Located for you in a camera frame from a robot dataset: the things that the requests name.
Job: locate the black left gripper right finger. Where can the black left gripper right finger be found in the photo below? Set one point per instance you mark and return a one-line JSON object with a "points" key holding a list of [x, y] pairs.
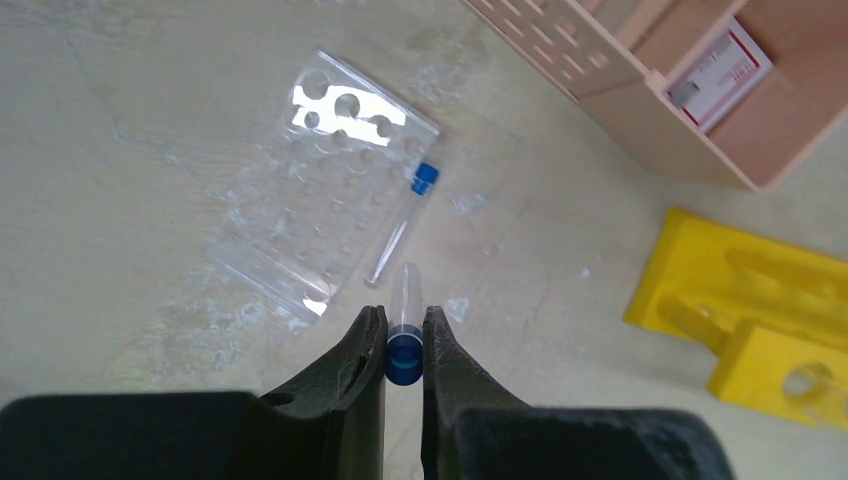
{"points": [[474, 428]]}

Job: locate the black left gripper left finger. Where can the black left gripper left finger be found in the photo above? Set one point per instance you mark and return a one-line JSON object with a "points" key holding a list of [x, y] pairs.
{"points": [[326, 422]]}

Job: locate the blue cap test tube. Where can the blue cap test tube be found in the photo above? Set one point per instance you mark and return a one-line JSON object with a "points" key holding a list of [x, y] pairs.
{"points": [[404, 349], [403, 218]]}

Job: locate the yellow test tube rack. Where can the yellow test tube rack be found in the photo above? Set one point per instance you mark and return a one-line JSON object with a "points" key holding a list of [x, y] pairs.
{"points": [[773, 314]]}

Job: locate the clear plastic tube tray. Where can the clear plastic tube tray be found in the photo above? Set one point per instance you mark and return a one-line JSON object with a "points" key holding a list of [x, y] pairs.
{"points": [[342, 152]]}

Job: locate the pink mesh file organizer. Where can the pink mesh file organizer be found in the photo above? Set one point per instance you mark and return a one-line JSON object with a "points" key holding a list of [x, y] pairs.
{"points": [[627, 75]]}

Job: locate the white red staples box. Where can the white red staples box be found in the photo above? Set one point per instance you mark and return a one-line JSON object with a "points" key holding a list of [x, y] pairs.
{"points": [[720, 77]]}

